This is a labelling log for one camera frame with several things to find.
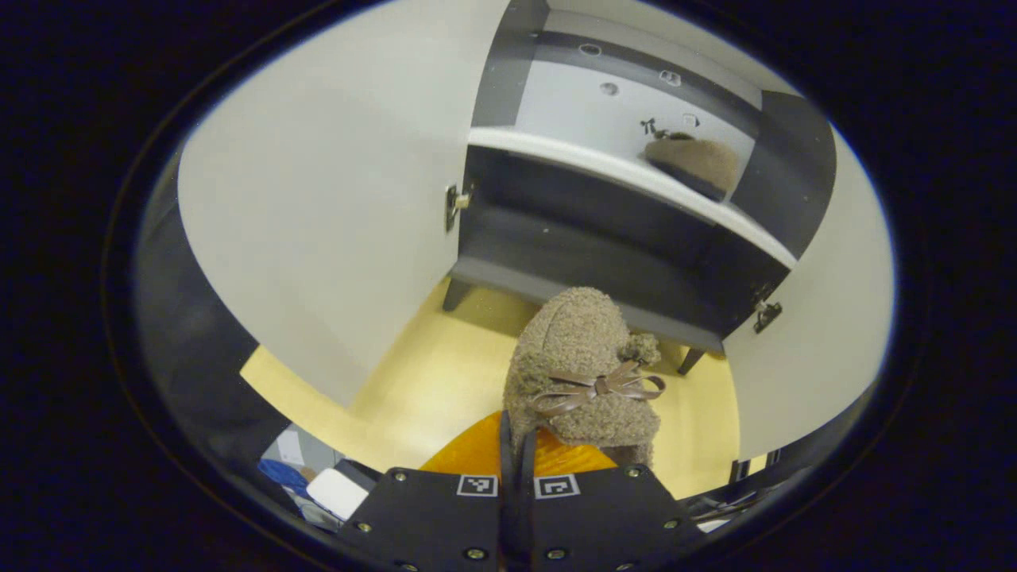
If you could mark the brown fuzzy shoe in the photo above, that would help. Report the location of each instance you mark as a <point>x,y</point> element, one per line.
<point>695,163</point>
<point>572,349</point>

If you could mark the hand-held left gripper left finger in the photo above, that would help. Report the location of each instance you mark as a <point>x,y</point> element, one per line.
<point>429,520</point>

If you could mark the white box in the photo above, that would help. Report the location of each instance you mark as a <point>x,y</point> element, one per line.
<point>338,492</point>

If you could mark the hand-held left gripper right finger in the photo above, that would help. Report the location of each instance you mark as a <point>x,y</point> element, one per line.
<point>604,516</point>

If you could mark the metal door hinge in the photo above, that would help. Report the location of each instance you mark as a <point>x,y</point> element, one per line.
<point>767,315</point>
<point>454,203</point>

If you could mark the grey shoe cabinet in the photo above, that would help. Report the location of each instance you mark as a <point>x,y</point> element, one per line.
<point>572,238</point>

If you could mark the grey cabinet door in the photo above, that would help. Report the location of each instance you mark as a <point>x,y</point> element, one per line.
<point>334,199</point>
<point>826,334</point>

